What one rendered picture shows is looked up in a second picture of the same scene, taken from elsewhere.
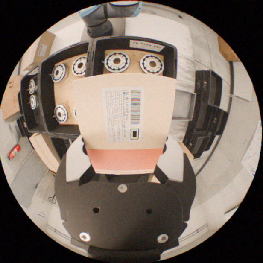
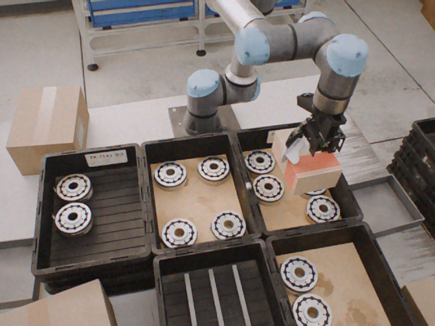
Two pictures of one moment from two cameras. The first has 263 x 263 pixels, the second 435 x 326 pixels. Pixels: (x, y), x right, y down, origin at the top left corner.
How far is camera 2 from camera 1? 1.01 m
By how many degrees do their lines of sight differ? 66
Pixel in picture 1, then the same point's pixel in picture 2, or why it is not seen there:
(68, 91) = (190, 204)
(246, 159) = not seen: outside the picture
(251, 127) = not seen: outside the picture
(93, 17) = (210, 101)
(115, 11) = (235, 94)
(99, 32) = (210, 129)
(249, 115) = not seen: outside the picture
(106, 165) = (304, 167)
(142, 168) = (329, 166)
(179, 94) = (365, 194)
